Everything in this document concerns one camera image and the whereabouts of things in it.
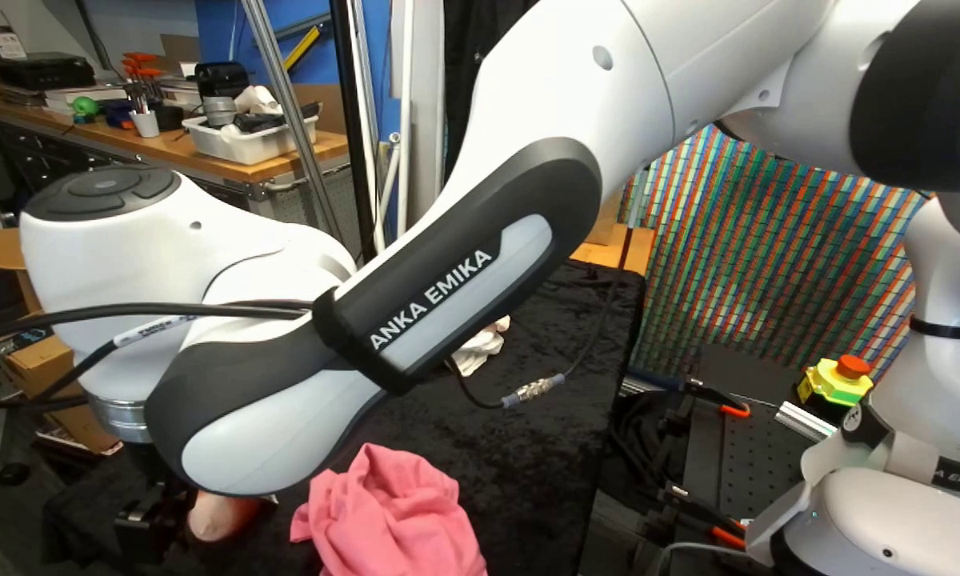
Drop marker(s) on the pink towel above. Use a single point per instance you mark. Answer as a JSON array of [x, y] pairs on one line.
[[389, 513]]

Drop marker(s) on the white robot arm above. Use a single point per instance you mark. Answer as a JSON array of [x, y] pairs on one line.
[[245, 346]]

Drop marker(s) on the white t-shirt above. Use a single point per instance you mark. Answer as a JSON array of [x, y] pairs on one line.
[[479, 351]]

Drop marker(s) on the emergency stop button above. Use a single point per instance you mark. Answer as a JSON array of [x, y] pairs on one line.
[[840, 381]]

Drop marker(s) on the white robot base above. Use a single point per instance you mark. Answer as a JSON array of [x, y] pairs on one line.
[[881, 498]]

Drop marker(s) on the black velvet table cloth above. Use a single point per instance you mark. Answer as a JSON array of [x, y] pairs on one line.
[[524, 439]]

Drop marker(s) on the wooden workbench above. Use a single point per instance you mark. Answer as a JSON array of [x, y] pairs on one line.
[[46, 144]]

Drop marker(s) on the white plastic tray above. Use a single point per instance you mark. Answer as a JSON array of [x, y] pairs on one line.
[[241, 144]]

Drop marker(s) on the cardboard box on floor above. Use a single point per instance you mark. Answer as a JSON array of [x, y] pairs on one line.
[[37, 368]]

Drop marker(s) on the red plush radish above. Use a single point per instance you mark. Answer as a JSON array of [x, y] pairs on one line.
[[215, 520]]

